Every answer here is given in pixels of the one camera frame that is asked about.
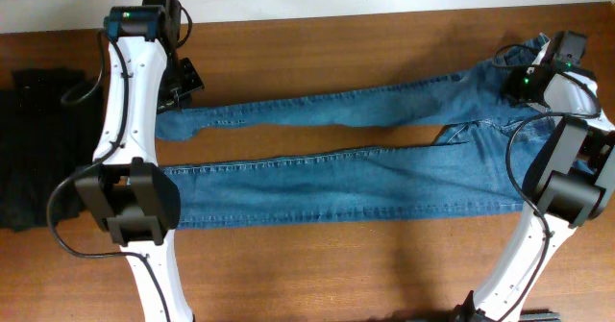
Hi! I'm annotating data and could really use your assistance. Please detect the blue denim jeans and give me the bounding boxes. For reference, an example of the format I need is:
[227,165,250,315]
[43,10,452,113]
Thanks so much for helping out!
[156,61,554,229]

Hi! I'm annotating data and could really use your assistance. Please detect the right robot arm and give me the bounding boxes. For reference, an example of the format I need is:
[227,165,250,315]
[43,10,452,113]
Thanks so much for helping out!
[449,31,614,322]

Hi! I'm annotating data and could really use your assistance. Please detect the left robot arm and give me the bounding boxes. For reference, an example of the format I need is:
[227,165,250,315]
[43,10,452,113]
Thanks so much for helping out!
[74,0,204,321]

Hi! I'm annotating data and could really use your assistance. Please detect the black folded garment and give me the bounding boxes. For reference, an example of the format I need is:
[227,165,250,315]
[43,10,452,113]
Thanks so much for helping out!
[1,67,103,232]

